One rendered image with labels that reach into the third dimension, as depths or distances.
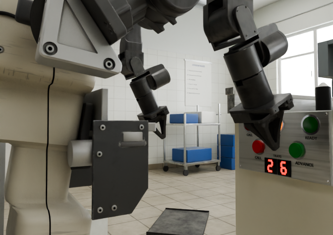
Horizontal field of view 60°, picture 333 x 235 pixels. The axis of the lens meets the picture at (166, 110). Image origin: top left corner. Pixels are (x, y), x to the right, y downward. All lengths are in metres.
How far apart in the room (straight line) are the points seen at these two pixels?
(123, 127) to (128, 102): 4.33
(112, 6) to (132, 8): 0.05
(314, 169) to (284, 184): 0.11
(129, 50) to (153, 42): 4.35
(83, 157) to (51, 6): 0.24
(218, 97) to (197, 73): 0.68
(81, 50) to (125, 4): 0.08
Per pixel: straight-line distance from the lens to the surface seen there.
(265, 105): 0.53
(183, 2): 0.43
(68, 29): 0.38
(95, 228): 2.19
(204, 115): 4.76
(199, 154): 4.75
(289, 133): 0.66
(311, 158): 0.63
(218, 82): 5.92
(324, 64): 1.48
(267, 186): 0.75
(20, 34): 0.47
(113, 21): 0.36
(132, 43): 0.87
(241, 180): 0.81
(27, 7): 0.42
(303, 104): 0.98
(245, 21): 0.51
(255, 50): 0.53
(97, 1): 0.36
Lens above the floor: 0.82
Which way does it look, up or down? 2 degrees up
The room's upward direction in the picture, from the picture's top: straight up
